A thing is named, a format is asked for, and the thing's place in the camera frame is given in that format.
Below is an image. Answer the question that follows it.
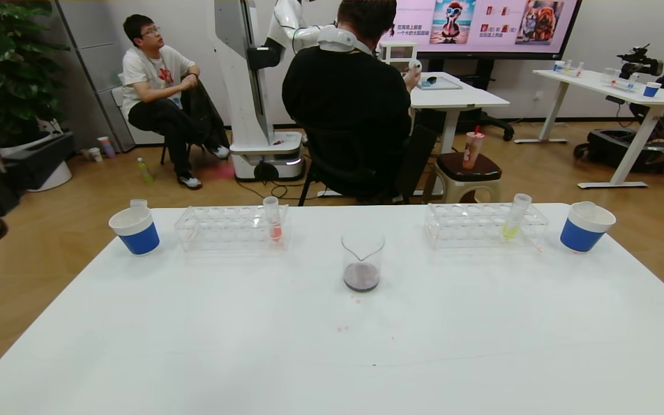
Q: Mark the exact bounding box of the blue white paper cup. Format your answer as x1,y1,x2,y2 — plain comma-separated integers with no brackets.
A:
560,201,617,253
108,205,160,255

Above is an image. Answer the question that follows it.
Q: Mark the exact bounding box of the grey metal cabinet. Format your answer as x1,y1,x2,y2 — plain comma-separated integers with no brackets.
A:
55,0,137,152

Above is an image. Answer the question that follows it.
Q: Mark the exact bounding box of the clear glass beaker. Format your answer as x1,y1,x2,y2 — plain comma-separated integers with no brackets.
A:
341,227,386,293

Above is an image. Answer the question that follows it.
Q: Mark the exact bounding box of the black jacket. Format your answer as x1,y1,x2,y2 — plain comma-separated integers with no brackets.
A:
179,78,231,148

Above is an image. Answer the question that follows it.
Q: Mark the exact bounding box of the beige stool brown seat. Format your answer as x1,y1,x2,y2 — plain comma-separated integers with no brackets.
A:
424,152,503,203

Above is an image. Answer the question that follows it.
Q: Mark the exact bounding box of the black office chair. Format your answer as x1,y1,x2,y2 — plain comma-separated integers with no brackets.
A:
297,122,439,206

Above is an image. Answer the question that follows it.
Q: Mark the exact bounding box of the white plant pot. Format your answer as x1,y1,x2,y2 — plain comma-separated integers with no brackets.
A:
0,131,73,192

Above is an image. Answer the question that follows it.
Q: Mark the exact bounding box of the yellow pigment test tube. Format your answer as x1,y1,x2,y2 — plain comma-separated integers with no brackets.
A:
501,193,533,240

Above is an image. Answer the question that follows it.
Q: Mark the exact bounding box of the clear plastic test tube rack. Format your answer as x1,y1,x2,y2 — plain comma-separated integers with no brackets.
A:
173,204,292,252
424,202,550,250

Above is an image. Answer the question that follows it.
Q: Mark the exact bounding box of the white office desk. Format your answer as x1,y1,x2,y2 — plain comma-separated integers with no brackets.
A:
410,71,510,197
514,69,664,190

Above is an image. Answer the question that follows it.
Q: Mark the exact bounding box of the green leafy plant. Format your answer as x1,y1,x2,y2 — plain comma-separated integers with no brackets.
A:
0,0,71,148

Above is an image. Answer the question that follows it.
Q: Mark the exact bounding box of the seated person black sweater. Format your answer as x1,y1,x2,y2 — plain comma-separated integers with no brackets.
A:
281,0,422,199

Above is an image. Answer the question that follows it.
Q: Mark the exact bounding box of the white drawer box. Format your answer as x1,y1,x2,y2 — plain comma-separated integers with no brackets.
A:
379,40,419,65

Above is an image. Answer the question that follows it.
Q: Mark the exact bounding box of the drink cup red straw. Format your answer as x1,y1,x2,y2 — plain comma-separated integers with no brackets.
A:
462,126,486,169

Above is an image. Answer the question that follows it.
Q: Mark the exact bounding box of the seated man white t-shirt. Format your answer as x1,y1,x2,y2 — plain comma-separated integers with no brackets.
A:
120,14,231,190

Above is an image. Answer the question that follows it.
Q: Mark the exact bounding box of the white humanoid robot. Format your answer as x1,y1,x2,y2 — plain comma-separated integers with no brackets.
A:
214,0,367,182

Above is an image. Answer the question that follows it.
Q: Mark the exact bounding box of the large black-framed display screen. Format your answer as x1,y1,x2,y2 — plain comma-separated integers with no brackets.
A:
387,0,583,60

